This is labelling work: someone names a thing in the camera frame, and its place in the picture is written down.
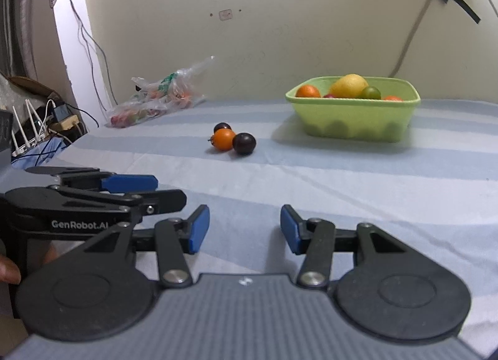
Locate striped bed sheet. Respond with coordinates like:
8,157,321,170
0,97,498,360

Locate white router with antennas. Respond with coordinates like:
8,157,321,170
11,99,52,157

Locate small orange tomato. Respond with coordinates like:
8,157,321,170
210,128,237,151

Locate person's left hand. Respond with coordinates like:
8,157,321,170
0,254,22,285

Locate green plastic basket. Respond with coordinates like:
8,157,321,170
285,77,421,143

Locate thin wall cables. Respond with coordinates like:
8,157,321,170
50,0,118,108

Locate clear plastic bag of produce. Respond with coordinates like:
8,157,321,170
106,55,215,128

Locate yellow lemon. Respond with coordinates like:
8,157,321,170
329,74,369,98

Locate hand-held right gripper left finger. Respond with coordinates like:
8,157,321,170
83,204,211,288

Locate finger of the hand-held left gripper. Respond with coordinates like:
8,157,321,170
49,184,187,216
25,166,159,193

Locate grey cable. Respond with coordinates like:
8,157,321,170
388,0,434,78

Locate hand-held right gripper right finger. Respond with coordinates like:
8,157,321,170
280,204,409,288

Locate blue cloth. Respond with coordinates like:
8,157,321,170
12,138,73,168

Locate grey curtain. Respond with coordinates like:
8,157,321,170
0,0,51,84

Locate beige power strip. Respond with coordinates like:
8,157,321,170
50,115,81,132

